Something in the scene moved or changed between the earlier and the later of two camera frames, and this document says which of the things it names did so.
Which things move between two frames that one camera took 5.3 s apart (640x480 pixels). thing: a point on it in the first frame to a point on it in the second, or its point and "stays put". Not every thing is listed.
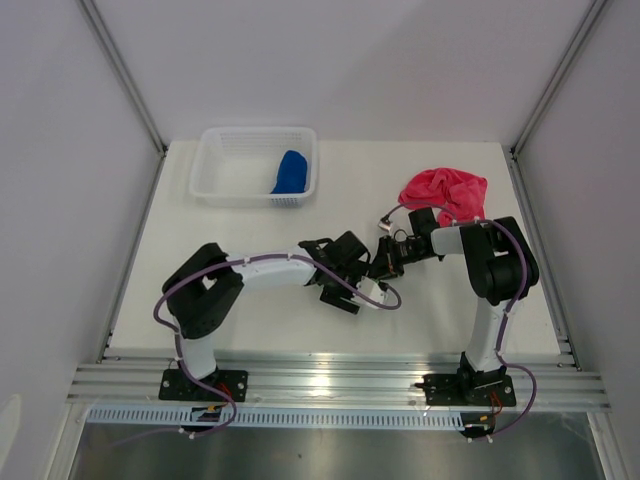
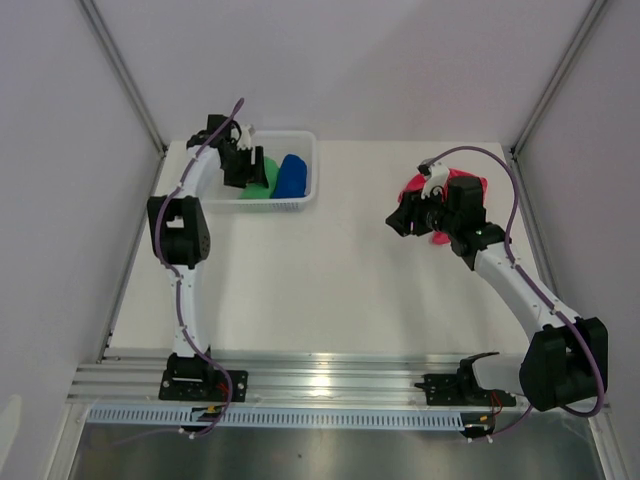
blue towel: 292,173 stays put
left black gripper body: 333,294 to 229,168
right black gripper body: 395,255 to 432,215
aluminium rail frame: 132,383 stays put
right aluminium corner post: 592,13 stays put
